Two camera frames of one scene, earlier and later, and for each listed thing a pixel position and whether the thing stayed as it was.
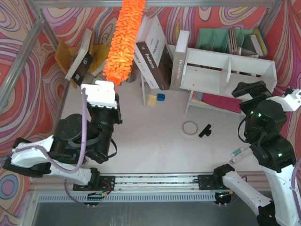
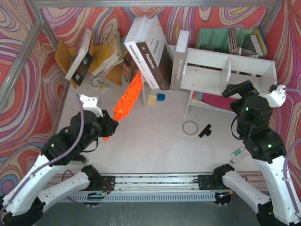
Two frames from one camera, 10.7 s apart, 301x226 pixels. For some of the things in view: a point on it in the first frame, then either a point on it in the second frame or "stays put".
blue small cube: [161, 97] stays put
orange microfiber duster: [120, 52] -> [133, 90]
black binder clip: [206, 131] stays put
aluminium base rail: [154, 182] stays put
